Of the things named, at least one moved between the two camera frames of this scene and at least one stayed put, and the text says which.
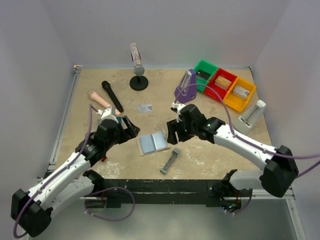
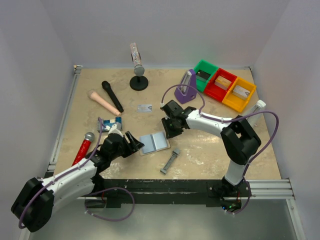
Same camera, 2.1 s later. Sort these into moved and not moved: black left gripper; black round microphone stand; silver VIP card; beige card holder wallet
Moved: black left gripper
Not moved: beige card holder wallet; silver VIP card; black round microphone stand
